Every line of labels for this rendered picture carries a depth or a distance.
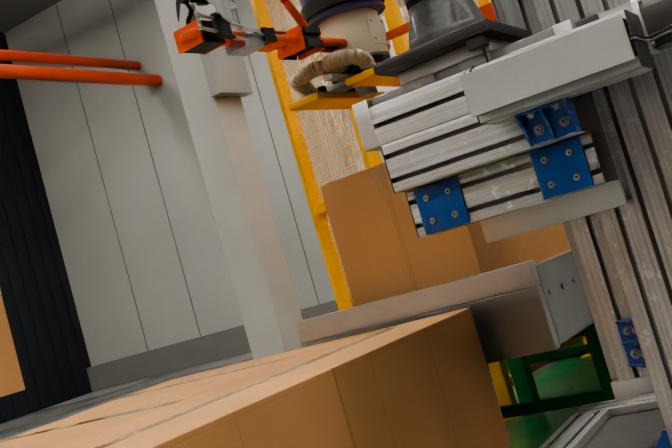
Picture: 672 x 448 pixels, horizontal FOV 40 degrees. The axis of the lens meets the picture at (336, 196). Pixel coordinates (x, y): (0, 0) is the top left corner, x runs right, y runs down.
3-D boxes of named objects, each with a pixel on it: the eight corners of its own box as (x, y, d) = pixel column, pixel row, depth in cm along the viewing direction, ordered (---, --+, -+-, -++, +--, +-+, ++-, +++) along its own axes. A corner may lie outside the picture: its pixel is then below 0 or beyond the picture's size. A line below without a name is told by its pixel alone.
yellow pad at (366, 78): (413, 87, 259) (408, 70, 260) (443, 74, 254) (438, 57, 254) (346, 87, 231) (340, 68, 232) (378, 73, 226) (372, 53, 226)
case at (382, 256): (462, 289, 298) (427, 170, 301) (576, 260, 275) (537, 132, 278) (359, 328, 249) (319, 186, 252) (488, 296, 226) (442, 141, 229)
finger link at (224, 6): (252, 14, 198) (226, -12, 202) (234, 12, 193) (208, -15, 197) (245, 25, 200) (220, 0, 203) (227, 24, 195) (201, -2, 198)
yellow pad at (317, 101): (359, 109, 270) (354, 93, 270) (387, 97, 264) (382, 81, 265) (289, 111, 242) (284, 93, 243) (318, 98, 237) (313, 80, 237)
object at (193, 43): (205, 55, 205) (199, 34, 206) (228, 43, 201) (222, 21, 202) (178, 54, 199) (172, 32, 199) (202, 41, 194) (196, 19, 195)
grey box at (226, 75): (244, 97, 361) (223, 25, 364) (254, 92, 358) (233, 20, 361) (211, 97, 344) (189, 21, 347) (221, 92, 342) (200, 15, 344)
